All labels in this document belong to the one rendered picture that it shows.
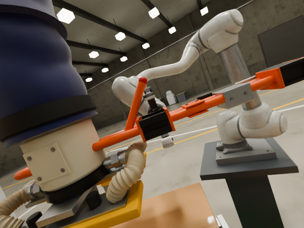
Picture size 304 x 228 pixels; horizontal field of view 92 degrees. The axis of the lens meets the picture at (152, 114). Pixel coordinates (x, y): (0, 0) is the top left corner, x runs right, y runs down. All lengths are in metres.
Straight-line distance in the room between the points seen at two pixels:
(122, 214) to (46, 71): 0.33
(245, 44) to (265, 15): 2.01
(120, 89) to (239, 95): 0.47
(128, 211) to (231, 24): 0.88
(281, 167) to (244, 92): 0.71
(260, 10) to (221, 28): 13.98
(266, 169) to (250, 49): 13.52
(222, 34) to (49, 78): 0.80
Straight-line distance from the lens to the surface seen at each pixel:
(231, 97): 0.41
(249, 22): 14.64
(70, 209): 0.38
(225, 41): 0.94
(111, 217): 0.34
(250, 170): 1.06
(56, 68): 0.41
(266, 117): 1.03
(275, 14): 14.97
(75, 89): 0.40
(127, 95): 0.67
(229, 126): 1.12
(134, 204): 0.33
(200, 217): 0.56
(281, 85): 0.46
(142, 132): 0.36
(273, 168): 1.07
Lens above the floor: 1.34
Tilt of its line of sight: 6 degrees down
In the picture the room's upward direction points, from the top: 22 degrees counter-clockwise
